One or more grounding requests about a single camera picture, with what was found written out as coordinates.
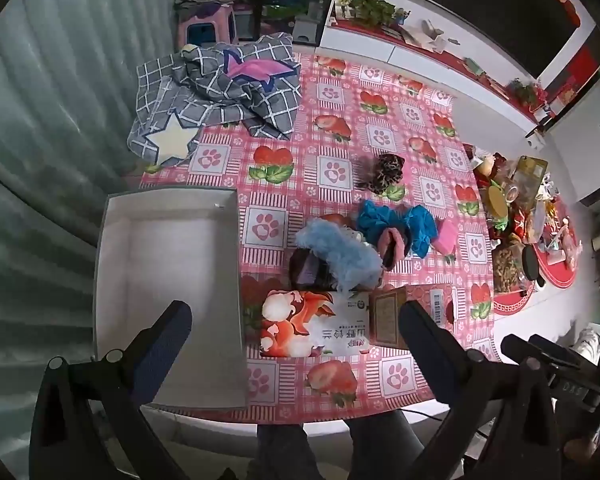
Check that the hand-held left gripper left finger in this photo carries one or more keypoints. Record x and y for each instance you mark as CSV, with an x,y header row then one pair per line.
x,y
167,340

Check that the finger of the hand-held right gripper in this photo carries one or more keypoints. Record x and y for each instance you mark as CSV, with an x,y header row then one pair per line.
x,y
555,352
517,350

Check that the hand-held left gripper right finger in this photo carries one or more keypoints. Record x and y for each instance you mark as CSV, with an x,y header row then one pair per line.
x,y
415,325

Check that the white cardboard box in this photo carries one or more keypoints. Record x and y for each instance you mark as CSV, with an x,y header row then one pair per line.
x,y
165,260

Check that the pink and dark scrunchie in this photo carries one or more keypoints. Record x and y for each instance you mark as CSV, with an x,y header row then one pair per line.
x,y
392,247

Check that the pink sponge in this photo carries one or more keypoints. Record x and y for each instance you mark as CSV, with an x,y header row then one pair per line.
x,y
446,236

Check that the light blue fluffy scrunchie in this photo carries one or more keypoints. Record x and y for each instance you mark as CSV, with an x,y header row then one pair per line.
x,y
342,255

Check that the white polka dot scrunchie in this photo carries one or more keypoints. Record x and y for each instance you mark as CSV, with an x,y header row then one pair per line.
x,y
356,236

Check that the blue mesh cloth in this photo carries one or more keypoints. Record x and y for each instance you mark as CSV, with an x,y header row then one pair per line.
x,y
375,217

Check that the dark brown scrunchie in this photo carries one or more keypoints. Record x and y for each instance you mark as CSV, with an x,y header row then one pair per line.
x,y
307,270

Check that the leopard print scrunchie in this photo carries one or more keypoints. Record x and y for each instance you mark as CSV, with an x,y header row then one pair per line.
x,y
384,174

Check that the small brown box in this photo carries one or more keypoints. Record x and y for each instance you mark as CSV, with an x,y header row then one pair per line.
x,y
387,315

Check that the white fabric object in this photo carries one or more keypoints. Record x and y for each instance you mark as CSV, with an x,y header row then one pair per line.
x,y
587,342

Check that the red tray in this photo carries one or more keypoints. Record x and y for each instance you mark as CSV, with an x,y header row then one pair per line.
x,y
555,280

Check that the nut jar with black lid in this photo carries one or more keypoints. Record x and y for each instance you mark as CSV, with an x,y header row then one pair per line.
x,y
507,270

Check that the floral tissue pack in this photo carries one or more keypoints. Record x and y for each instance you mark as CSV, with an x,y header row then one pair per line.
x,y
310,325

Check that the person's right leg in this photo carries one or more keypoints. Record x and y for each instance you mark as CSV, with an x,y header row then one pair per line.
x,y
385,447

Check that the person's leg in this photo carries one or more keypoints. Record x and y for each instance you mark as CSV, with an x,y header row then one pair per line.
x,y
287,455
385,447

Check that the pile of snacks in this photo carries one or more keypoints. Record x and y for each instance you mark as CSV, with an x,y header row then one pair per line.
x,y
540,225

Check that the jar with wooden lid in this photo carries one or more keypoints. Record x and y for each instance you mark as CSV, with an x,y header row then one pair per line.
x,y
498,202

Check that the person's left leg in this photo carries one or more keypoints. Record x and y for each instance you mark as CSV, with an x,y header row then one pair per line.
x,y
287,455

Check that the gold snack package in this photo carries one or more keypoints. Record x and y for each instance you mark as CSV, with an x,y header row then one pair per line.
x,y
529,180

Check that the white air conditioner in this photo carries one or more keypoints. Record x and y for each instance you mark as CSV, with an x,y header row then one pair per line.
x,y
587,160

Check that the pink strawberry tablecloth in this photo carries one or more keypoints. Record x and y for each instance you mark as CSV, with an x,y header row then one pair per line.
x,y
330,130

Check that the white television cabinet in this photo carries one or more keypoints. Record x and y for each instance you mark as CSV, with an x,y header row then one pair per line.
x,y
420,67

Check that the grey checked star pillowcase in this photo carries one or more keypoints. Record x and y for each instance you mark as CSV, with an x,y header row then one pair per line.
x,y
215,85

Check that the white ornament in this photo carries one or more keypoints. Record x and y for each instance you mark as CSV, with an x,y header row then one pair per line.
x,y
437,35

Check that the pink plastic stool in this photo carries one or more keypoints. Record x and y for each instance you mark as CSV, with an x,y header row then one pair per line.
x,y
205,27

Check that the green potted plant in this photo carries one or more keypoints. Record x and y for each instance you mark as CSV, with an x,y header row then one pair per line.
x,y
372,10

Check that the black television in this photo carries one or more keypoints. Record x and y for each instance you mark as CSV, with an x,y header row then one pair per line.
x,y
495,5

